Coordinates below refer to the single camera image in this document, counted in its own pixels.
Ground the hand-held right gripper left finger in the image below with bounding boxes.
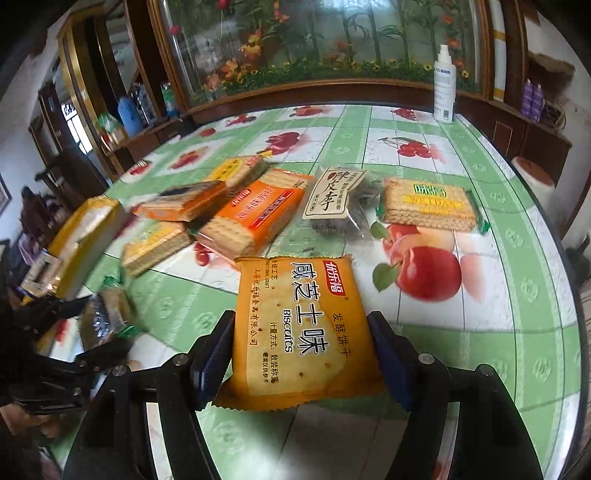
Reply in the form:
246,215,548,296
62,310,236,480

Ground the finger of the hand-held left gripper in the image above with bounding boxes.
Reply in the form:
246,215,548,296
14,295,93,333
41,339,134,384

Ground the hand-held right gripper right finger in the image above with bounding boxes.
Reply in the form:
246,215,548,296
367,311,532,480

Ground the green-edged clear cracker packet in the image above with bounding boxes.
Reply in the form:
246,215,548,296
78,277,144,361

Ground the yellow container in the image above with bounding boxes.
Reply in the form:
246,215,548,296
46,196,132,301

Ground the orange biscuit packet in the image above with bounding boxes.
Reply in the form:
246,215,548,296
212,254,389,411

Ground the yellow wafer packet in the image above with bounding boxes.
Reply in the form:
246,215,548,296
121,222,195,278

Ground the orange cracker packet red label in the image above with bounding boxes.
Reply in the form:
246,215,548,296
191,168,315,259

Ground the green-edged yellow cracker packet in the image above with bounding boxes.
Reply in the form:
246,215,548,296
375,179,491,234

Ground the orange cracker packet dark print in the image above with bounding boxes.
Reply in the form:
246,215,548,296
131,180,227,222

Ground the dried plum packet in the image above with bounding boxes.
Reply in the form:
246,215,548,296
301,166,384,238

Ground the wooden chair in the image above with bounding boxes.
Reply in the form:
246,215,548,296
34,152,109,208

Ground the fruit-print green tablecloth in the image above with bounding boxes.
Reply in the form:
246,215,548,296
60,104,583,480

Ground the green bag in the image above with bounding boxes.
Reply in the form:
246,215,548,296
95,113,121,137

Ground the wooden cabinet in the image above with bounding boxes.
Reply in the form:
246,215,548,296
92,115,185,176

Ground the blue thermos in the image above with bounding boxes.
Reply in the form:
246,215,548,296
115,96,141,137

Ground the grey thermos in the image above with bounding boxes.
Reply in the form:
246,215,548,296
136,85,155,125

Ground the white cylindrical container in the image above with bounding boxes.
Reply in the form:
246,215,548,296
512,157,555,208

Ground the green-label water bottle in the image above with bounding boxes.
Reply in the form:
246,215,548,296
159,82,178,118

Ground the white spray bottle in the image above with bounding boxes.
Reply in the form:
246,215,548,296
431,44,458,124

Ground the floral glass partition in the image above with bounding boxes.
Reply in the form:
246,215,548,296
148,0,490,116

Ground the cardboard box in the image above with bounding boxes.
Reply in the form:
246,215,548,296
529,51,578,93

